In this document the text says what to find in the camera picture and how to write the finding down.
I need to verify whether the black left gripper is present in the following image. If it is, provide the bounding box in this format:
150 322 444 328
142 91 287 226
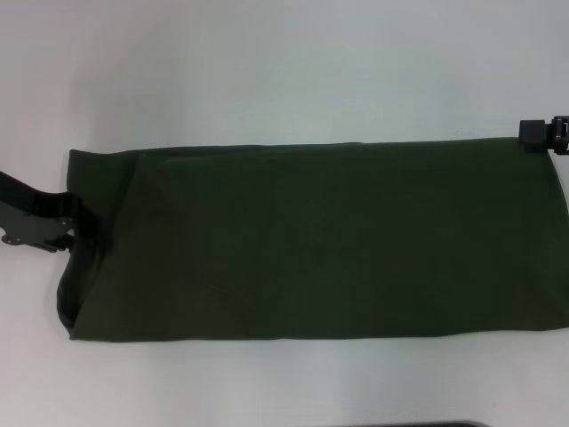
0 171 102 255

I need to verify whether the dark green printed t-shirt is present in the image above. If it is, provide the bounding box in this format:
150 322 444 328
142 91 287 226
55 138 569 346

